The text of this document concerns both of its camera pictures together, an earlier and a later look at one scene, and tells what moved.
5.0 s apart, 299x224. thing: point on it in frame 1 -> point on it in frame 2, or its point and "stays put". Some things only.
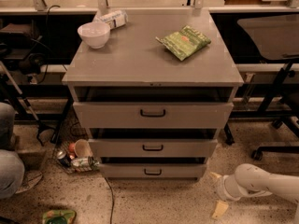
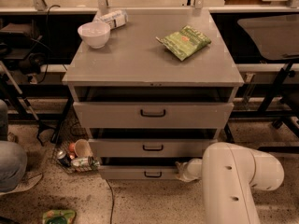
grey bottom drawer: [154, 171] stays put
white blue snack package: [115, 19] stays put
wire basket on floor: [74, 151] stays put
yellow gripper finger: [216, 175] -> [181, 167]
